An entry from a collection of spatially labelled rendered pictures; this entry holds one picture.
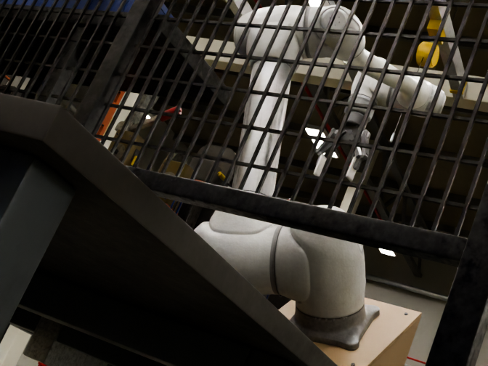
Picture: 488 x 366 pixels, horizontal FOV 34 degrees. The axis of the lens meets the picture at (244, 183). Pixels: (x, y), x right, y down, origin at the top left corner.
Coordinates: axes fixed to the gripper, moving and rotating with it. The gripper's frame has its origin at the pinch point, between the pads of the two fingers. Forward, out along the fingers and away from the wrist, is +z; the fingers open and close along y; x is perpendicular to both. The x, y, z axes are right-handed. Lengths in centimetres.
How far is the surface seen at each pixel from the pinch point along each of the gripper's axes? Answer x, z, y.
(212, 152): 42.9, 18.1, 6.0
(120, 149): 73, 35, 1
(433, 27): -167, -187, 112
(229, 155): 41.8, 18.2, 0.2
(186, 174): 53, 30, 0
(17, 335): -186, 71, 392
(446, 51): -200, -193, 121
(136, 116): 72, 25, 3
